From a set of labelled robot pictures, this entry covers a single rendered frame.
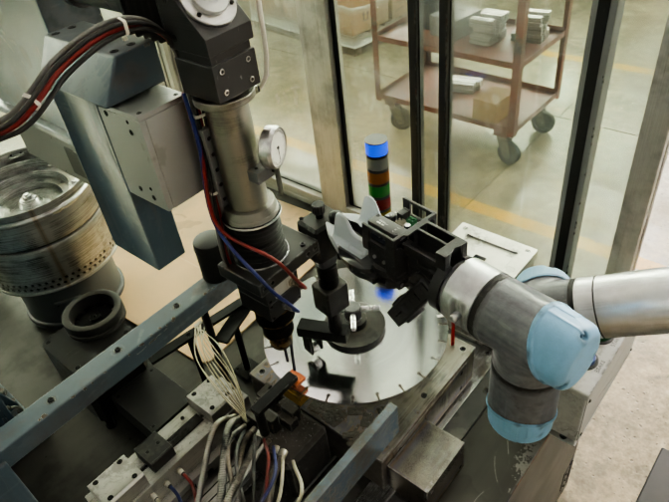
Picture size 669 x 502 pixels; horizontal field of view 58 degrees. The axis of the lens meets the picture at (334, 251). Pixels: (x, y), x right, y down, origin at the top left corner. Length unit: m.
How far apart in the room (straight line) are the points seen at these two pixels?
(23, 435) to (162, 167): 0.47
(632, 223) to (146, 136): 0.88
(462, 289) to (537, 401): 0.14
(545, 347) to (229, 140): 0.40
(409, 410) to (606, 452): 1.13
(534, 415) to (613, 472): 1.42
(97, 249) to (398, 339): 0.73
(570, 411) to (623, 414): 1.10
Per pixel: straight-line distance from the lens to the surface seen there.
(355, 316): 1.06
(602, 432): 2.19
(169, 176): 0.73
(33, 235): 1.38
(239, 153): 0.71
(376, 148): 1.19
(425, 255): 0.67
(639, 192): 1.21
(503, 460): 1.18
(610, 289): 0.76
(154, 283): 1.61
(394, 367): 1.04
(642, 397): 2.31
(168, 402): 1.23
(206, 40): 0.64
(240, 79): 0.68
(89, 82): 0.75
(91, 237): 1.44
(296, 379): 1.01
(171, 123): 0.71
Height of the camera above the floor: 1.75
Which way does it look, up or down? 39 degrees down
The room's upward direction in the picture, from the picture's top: 8 degrees counter-clockwise
